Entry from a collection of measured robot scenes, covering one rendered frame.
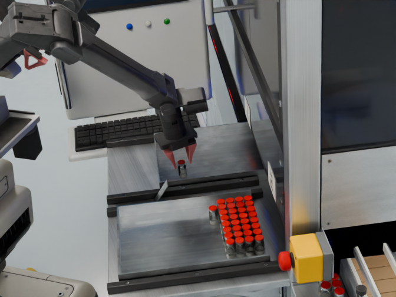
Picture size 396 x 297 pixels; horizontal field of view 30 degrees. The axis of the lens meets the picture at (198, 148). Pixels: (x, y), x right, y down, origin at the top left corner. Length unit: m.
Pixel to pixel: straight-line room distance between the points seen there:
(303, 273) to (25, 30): 0.73
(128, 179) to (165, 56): 0.56
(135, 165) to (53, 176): 1.70
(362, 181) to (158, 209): 0.58
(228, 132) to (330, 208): 0.70
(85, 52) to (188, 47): 0.89
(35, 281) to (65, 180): 1.09
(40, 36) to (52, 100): 2.99
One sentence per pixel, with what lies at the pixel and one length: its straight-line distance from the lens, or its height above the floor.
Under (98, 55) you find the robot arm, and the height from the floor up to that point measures 1.35.
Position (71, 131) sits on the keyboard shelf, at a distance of 2.45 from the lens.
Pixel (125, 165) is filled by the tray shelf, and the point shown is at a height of 0.88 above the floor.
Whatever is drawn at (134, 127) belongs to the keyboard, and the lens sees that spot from 2.36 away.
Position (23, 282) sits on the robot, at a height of 0.28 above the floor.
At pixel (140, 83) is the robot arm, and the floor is 1.24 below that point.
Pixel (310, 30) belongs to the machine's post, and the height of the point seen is 1.47.
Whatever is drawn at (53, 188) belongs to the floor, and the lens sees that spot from 3.67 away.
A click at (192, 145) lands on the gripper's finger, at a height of 0.99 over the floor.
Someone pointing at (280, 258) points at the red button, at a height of 1.01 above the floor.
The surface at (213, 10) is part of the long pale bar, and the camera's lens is 2.13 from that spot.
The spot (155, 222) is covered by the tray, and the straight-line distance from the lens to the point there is 1.85.
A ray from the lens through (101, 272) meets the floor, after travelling 3.10.
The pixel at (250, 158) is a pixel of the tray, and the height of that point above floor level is 0.88.
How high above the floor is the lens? 1.99
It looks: 32 degrees down
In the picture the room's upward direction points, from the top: 5 degrees counter-clockwise
